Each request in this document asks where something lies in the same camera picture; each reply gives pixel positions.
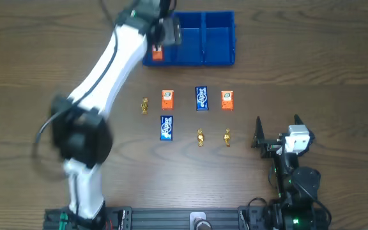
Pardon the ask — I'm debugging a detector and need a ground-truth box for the mounting rail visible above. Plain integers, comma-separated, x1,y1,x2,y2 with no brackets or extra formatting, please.
43,206,328,230

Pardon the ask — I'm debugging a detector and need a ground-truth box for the blue tray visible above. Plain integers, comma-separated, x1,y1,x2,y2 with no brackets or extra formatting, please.
142,11,236,67

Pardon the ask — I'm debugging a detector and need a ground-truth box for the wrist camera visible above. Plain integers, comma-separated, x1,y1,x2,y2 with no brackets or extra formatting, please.
281,124,310,156
162,17,183,47

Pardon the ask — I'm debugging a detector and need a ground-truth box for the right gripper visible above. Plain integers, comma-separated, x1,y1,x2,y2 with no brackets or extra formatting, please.
251,114,316,159

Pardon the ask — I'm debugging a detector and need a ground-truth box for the blue candy pack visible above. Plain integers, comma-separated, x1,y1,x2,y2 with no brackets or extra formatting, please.
194,86,210,112
159,115,174,142

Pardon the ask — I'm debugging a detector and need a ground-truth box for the gold candy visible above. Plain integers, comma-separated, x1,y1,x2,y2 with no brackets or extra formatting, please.
140,96,150,116
196,128,206,148
223,127,232,148

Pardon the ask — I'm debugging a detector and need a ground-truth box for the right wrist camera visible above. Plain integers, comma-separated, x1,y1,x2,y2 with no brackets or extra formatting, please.
281,124,310,156

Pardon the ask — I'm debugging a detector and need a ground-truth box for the orange candy box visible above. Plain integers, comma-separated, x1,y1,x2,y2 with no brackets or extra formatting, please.
220,90,234,111
161,89,175,110
151,44,164,62

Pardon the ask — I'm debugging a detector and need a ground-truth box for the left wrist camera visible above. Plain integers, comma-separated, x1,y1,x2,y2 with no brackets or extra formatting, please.
162,17,183,47

